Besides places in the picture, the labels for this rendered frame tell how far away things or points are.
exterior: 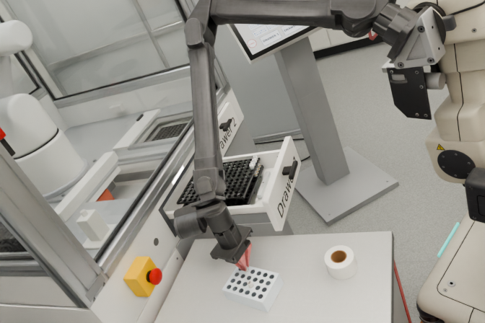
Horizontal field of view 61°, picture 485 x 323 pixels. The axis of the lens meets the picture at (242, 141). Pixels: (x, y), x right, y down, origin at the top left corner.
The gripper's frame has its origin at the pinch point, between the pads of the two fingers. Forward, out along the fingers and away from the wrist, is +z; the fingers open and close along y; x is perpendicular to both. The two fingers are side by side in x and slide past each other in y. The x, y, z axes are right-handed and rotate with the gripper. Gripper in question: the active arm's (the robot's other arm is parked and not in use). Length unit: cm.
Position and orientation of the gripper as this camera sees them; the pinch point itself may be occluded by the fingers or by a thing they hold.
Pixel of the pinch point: (244, 266)
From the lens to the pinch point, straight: 107.1
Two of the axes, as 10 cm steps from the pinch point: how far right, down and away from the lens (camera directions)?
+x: 7.9, 0.1, -6.2
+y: -5.1, 5.9, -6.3
